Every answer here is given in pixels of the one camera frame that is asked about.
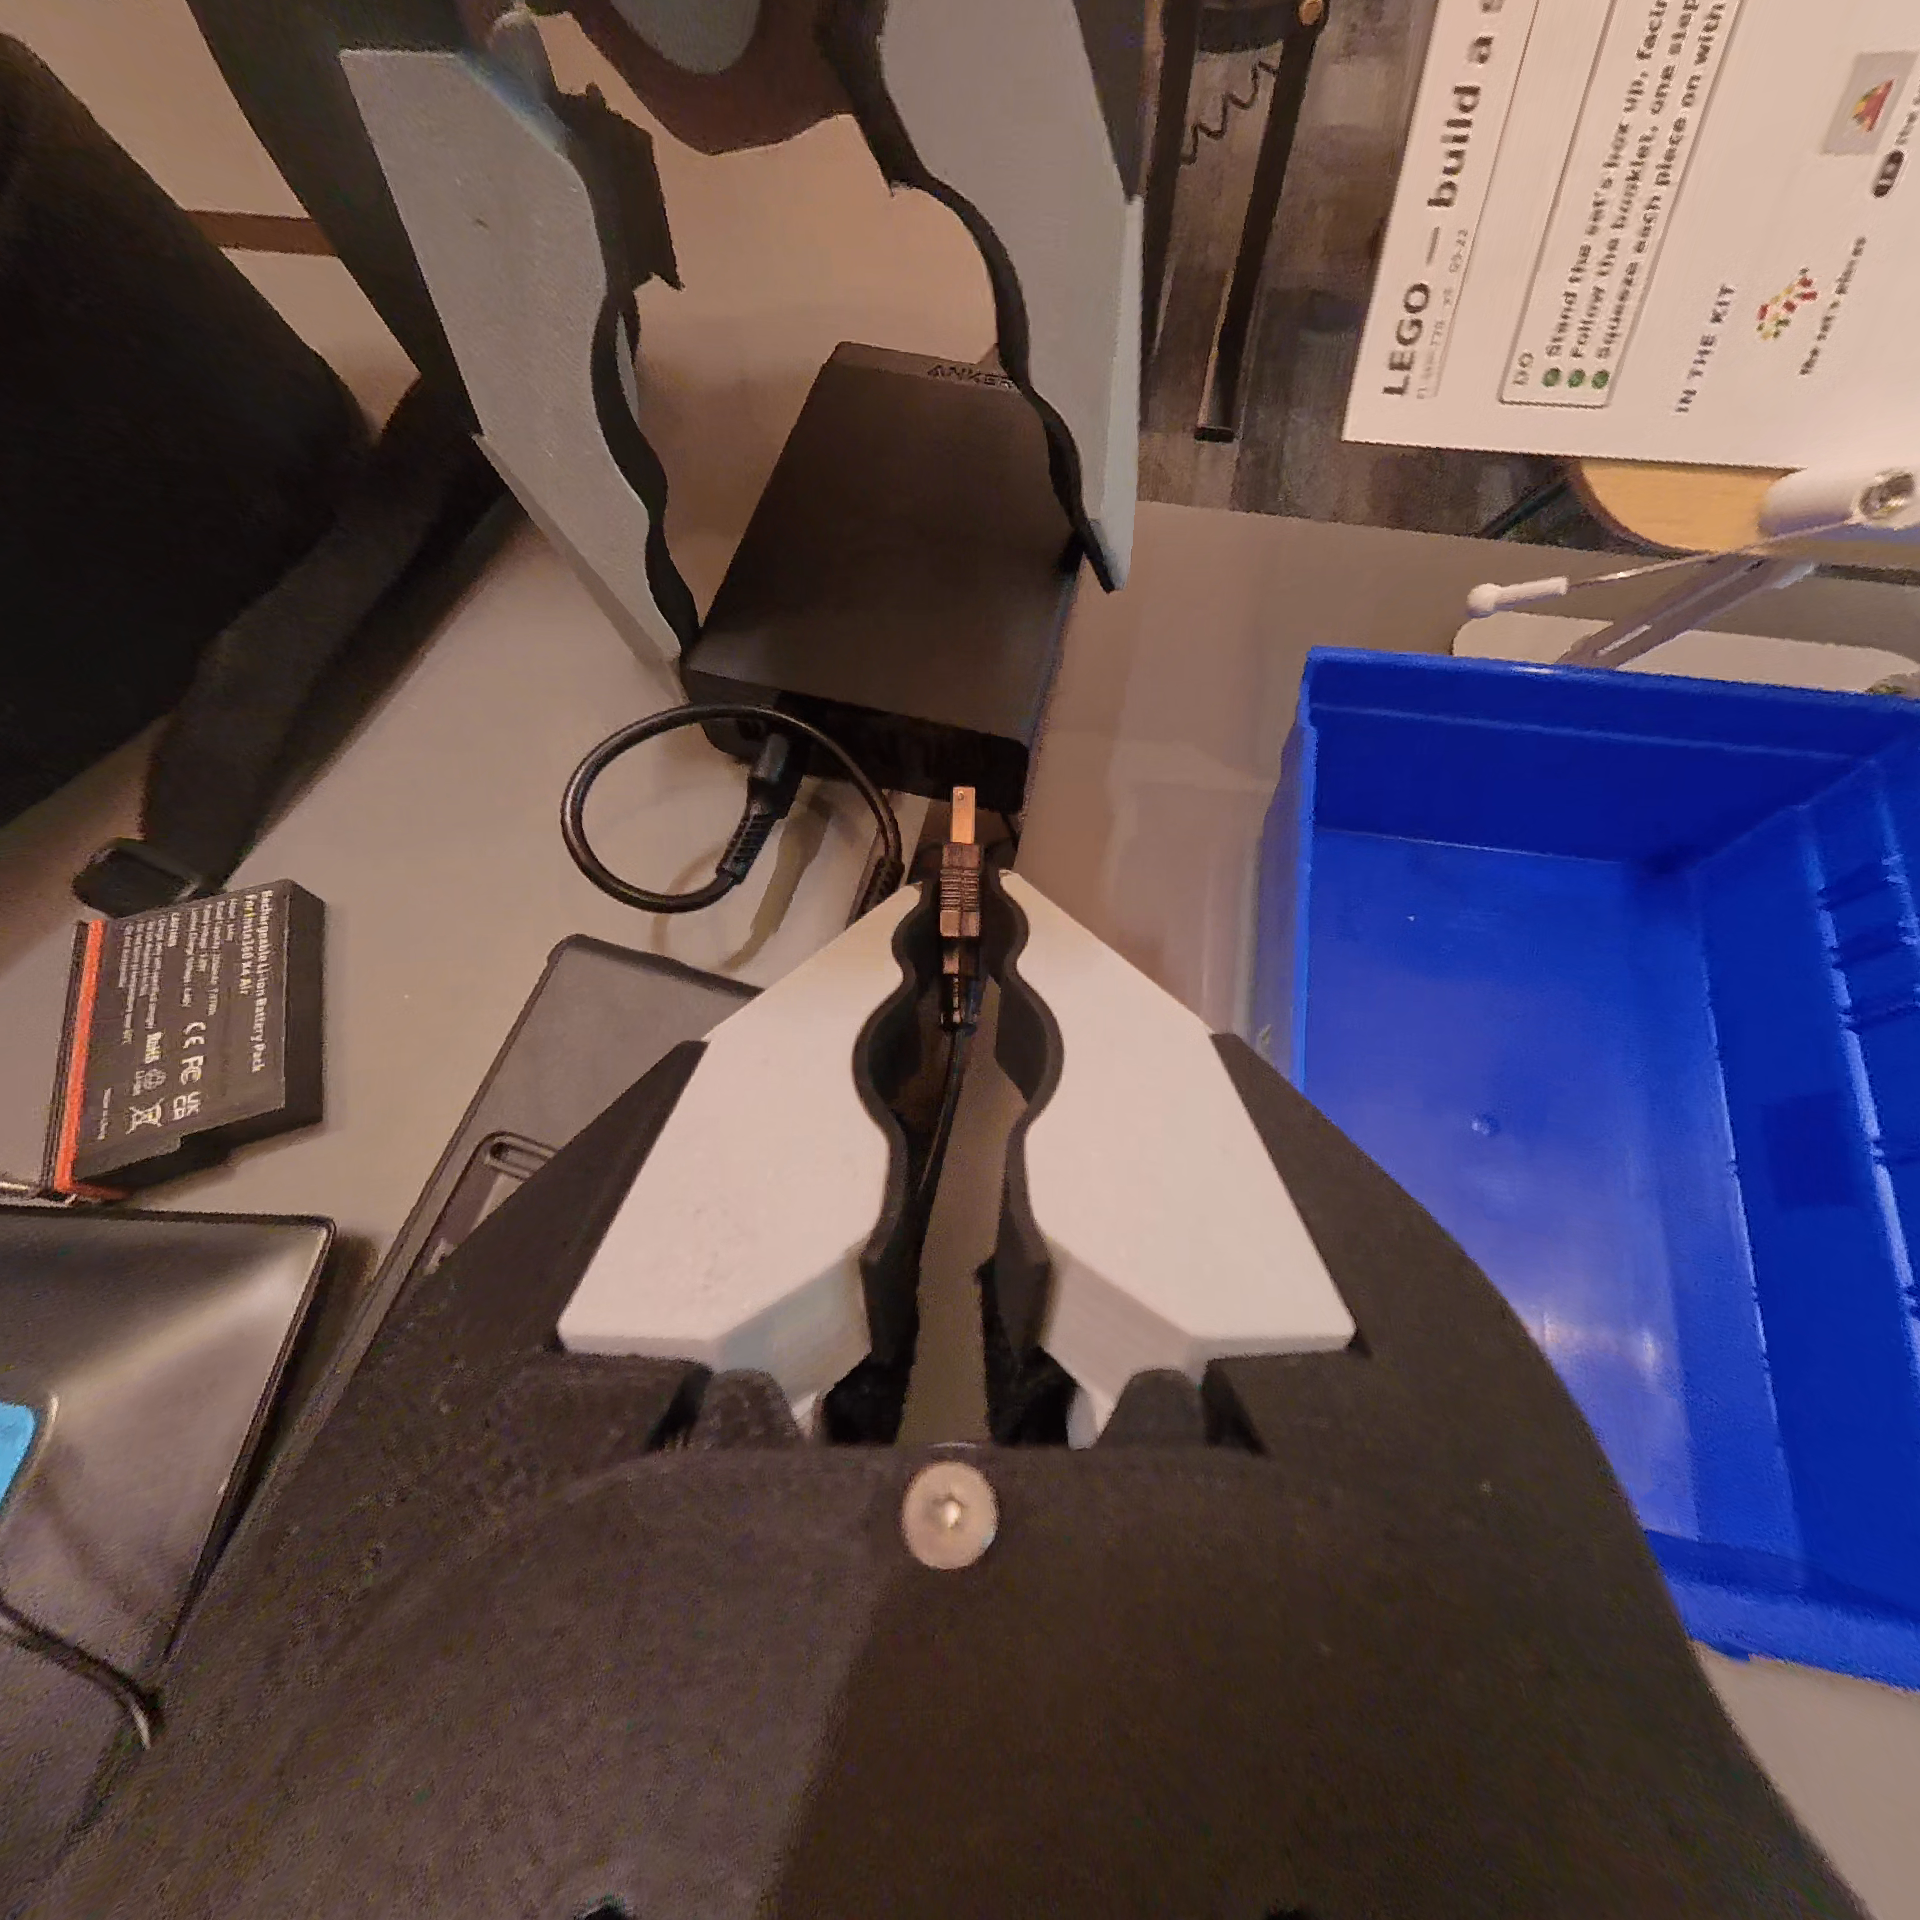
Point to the blue plastic bin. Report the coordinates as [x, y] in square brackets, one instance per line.
[1501, 1126]

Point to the black charger block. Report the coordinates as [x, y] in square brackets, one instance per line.
[885, 601]

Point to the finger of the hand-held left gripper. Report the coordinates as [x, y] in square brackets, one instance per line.
[480, 271]
[1067, 182]

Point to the black orange camera battery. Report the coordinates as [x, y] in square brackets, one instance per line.
[195, 1037]

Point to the black backpack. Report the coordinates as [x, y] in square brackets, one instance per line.
[135, 452]

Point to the white document stand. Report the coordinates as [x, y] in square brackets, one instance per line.
[1664, 505]

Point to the black tripod leg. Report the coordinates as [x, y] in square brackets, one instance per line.
[1219, 406]

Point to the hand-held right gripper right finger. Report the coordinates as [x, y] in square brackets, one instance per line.
[1172, 1201]

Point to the black charging case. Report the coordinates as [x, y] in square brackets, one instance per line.
[600, 1021]

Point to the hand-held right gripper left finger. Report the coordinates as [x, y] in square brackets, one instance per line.
[735, 1201]

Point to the printed instruction sheet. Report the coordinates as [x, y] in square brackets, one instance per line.
[1862, 375]

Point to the smartphone in grey case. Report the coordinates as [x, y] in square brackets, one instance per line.
[149, 1349]

